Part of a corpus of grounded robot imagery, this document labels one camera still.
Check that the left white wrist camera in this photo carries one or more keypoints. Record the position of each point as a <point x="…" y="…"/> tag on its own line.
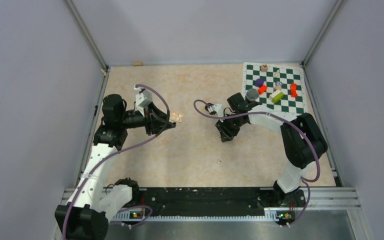
<point x="142" y="100"/>

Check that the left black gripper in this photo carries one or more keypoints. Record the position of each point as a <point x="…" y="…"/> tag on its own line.
<point x="156" y="120"/>

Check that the large red block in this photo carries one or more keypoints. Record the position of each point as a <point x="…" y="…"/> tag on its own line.
<point x="293" y="90"/>

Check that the small beige chess piece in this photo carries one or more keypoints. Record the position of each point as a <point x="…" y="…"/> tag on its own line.
<point x="277" y="74"/>

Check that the wooden cube with mark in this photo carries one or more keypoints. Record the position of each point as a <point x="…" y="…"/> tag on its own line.
<point x="264" y="68"/>

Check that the white earbud charging case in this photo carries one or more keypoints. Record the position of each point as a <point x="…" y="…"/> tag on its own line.
<point x="176" y="117"/>

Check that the purple block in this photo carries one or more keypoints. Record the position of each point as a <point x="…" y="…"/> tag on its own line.
<point x="259" y="82"/>

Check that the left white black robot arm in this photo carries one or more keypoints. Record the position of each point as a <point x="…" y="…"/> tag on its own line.
<point x="87" y="213"/>

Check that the green white chessboard mat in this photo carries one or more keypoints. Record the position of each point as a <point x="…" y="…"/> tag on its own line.
<point x="288" y="75"/>

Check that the left circuit board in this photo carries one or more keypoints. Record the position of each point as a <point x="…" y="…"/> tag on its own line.
<point x="137" y="215"/>

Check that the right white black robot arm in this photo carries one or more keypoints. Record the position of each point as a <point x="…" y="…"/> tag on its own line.
<point x="302" y="139"/>

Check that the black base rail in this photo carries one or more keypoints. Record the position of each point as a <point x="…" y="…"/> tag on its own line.
<point x="205" y="201"/>

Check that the right circuit board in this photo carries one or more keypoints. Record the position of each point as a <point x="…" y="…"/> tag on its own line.
<point x="285" y="216"/>

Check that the circuit board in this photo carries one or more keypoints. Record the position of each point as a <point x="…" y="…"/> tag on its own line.
<point x="137" y="215"/>
<point x="285" y="216"/>

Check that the black microphone grey head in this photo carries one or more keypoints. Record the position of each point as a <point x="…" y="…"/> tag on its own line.
<point x="252" y="95"/>

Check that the small red block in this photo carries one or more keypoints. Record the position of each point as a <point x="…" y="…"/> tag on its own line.
<point x="262" y="89"/>

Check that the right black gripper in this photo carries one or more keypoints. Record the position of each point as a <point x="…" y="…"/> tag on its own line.
<point x="227" y="134"/>

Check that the yellow-green block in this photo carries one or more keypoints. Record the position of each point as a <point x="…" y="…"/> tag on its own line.
<point x="276" y="96"/>

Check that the cork piece at wall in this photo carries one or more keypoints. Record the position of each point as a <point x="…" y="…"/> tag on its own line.
<point x="137" y="63"/>

